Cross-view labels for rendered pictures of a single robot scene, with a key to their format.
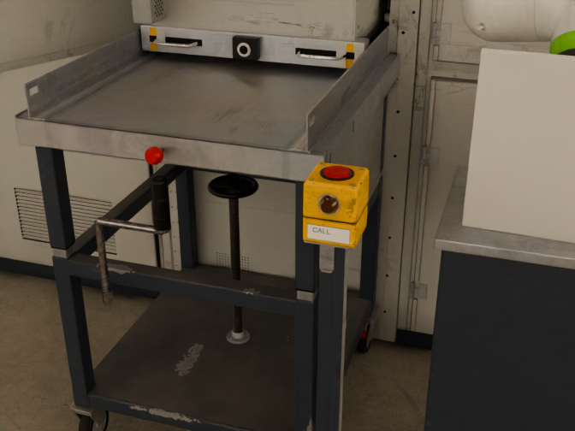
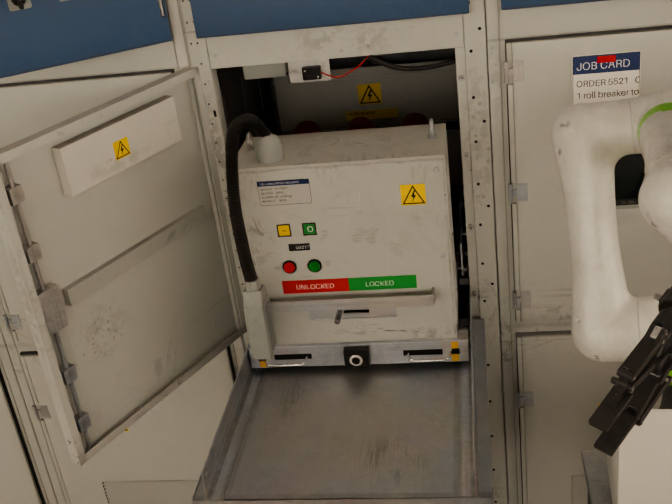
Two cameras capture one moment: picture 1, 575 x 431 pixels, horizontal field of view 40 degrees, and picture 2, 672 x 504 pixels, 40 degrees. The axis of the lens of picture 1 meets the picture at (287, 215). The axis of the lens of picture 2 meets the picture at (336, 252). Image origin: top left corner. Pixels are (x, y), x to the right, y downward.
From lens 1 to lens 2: 86 cm
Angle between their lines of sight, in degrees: 7
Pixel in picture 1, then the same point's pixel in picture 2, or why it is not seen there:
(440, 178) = (536, 415)
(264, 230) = not seen: hidden behind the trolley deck
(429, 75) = (513, 332)
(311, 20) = (414, 326)
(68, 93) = (222, 453)
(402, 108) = (492, 361)
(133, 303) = not seen: outside the picture
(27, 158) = (115, 454)
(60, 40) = (168, 371)
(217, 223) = not seen: hidden behind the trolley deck
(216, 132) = (384, 484)
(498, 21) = (610, 354)
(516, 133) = (655, 465)
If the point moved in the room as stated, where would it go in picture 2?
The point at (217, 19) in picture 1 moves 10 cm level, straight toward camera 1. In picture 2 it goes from (324, 334) to (335, 354)
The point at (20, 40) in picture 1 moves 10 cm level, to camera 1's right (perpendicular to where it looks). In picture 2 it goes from (138, 387) to (179, 378)
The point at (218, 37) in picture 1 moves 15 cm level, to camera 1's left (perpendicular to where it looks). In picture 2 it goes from (327, 349) to (267, 362)
